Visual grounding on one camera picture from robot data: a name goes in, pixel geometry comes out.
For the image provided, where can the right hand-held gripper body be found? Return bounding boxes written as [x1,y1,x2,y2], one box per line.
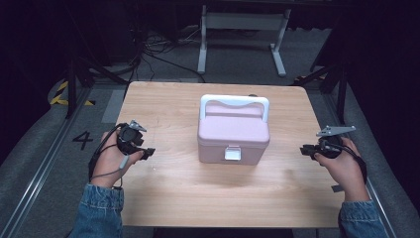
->
[315,125,358,160]

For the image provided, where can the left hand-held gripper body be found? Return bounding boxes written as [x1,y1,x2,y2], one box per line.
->
[116,119,148,157]

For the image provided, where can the pink storage box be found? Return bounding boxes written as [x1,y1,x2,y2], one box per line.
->
[197,93,271,167]

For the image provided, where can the person's left hand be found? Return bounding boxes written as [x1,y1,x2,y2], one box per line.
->
[90,131,146,189]

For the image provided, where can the person's right hand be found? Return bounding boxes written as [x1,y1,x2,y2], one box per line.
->
[313,136,370,202]

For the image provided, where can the black tripod stand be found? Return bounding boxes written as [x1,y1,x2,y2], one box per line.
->
[290,19,351,126]
[64,6,129,119]

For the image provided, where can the yellow black floor tape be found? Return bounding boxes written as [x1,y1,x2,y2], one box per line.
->
[49,80,96,107]

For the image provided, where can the person's left denim sleeve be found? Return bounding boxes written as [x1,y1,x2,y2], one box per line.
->
[67,183,125,238]

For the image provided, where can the person's denim sleeve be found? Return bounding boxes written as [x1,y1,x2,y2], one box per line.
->
[338,199,390,238]
[67,183,125,238]

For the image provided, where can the person's right denim sleeve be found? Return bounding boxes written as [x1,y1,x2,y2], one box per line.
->
[338,199,390,238]

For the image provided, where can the white metal stand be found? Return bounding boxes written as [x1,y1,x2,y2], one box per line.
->
[196,4,293,78]

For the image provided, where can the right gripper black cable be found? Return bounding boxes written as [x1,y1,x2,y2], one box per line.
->
[324,140,368,184]

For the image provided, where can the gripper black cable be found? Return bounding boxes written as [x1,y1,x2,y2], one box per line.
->
[87,122,129,182]
[324,140,368,184]

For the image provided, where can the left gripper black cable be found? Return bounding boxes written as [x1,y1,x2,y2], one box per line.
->
[87,122,129,182]

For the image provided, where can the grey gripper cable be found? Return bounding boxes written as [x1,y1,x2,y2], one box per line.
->
[93,155,131,190]

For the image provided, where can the black floor cables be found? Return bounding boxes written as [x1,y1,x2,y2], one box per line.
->
[122,27,206,100]

